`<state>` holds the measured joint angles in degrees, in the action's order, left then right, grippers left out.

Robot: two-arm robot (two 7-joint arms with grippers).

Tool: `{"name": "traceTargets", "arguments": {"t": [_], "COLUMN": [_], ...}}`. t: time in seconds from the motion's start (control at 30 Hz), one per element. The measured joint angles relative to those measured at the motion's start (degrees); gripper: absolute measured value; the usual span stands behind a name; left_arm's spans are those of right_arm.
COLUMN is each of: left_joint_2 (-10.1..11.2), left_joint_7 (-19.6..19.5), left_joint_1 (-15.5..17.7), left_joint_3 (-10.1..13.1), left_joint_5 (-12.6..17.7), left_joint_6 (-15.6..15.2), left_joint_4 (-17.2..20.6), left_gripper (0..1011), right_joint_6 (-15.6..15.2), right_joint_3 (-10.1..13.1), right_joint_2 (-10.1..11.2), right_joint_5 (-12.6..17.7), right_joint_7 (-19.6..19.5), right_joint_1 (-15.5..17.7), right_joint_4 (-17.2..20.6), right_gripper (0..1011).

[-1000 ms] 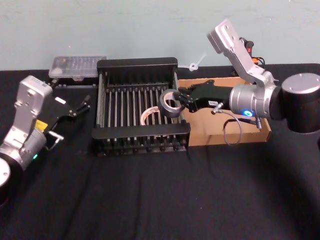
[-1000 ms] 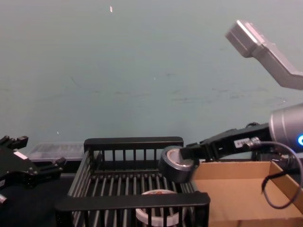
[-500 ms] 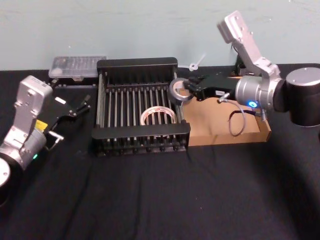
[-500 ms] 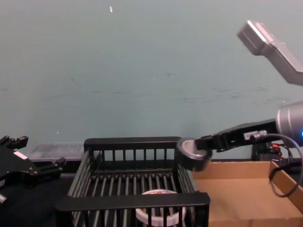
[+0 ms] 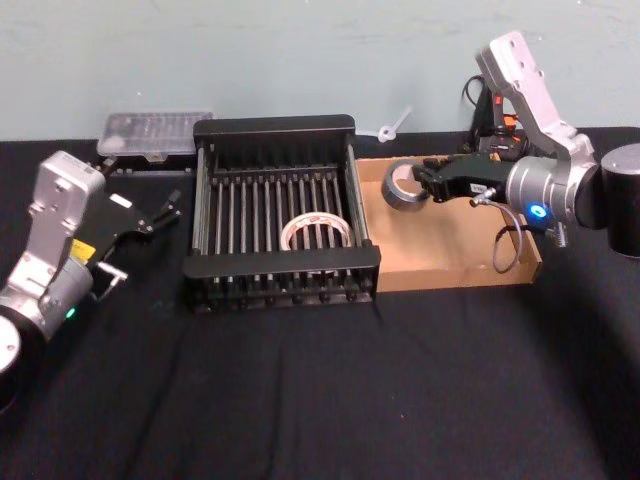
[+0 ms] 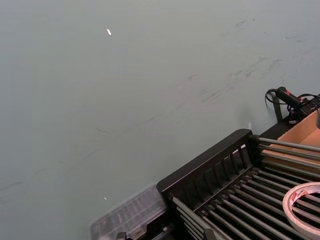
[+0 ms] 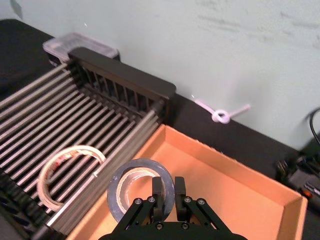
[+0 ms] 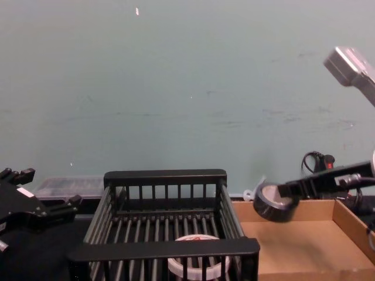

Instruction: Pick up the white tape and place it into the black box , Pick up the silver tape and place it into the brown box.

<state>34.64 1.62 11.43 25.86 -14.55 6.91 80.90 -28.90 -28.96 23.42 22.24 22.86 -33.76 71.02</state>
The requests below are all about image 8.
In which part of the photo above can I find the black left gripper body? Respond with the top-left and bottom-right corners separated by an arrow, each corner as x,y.
0,179 -> 49,242

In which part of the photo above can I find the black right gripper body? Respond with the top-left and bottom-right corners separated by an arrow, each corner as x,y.
332,160 -> 374,191

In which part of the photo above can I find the silver tape roll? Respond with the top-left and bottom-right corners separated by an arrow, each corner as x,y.
253,181 -> 300,224

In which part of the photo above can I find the white tape roll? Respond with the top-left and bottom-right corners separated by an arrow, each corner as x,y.
167,234 -> 232,279

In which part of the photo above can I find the clear plastic case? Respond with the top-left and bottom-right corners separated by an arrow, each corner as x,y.
36,175 -> 105,202

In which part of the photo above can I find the white three-armed plastic piece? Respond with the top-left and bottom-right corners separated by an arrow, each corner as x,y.
230,174 -> 268,203

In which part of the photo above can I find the shallow brown cardboard tray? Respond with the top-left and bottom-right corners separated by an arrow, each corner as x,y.
231,198 -> 375,281

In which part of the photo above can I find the black rack with steel bars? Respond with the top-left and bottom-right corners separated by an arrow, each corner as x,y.
66,169 -> 261,281

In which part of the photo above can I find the black corded tool red switch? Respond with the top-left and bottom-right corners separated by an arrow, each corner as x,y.
302,150 -> 375,216

